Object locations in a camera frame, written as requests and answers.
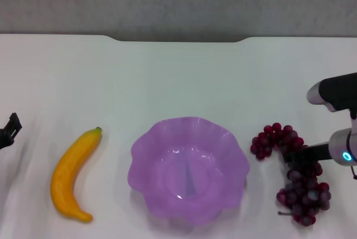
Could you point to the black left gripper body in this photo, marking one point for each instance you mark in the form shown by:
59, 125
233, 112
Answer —
3, 138

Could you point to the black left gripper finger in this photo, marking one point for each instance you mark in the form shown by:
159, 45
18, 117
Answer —
14, 124

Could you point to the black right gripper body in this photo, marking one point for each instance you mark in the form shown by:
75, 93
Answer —
316, 153

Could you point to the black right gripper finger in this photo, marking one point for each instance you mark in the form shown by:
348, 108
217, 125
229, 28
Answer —
292, 157

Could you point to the dark red grape bunch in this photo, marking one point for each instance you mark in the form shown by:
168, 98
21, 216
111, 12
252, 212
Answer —
304, 191

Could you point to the yellow banana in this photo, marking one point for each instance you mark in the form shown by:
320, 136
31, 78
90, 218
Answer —
67, 172

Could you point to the silver and black right arm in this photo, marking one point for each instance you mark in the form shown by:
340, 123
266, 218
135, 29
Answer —
338, 91

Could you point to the purple translucent scalloped bowl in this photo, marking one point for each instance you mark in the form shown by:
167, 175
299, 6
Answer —
167, 163

